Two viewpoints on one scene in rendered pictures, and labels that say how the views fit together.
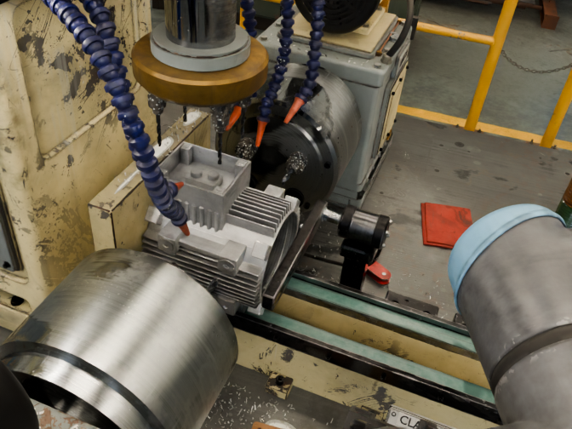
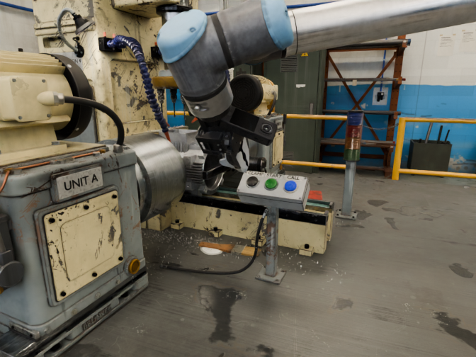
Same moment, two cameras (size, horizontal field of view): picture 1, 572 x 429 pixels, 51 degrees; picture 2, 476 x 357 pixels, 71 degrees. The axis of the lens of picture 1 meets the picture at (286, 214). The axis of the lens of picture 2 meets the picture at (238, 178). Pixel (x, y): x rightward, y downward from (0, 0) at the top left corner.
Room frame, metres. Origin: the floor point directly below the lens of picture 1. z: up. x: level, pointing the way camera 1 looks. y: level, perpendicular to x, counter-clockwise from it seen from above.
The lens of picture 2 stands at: (-0.45, -0.24, 1.29)
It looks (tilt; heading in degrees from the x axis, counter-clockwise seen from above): 15 degrees down; 7
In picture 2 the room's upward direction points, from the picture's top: straight up
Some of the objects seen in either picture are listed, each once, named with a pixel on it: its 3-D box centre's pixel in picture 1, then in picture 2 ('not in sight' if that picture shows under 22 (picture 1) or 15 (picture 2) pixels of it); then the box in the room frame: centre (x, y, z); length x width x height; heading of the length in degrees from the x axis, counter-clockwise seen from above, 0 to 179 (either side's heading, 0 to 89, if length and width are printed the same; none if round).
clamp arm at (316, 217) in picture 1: (298, 250); (222, 167); (0.72, -0.03, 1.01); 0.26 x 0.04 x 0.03; 163
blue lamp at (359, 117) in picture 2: not in sight; (355, 118); (0.86, -0.51, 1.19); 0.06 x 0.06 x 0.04
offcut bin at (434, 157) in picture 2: not in sight; (429, 149); (4.95, -2.51, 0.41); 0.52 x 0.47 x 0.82; 77
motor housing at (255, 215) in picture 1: (224, 238); (190, 166); (0.73, 0.10, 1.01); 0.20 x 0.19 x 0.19; 73
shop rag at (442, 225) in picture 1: (448, 225); (309, 195); (1.09, -0.38, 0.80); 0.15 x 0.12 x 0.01; 176
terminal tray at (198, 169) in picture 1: (202, 185); (180, 140); (0.74, 0.13, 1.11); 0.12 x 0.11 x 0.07; 73
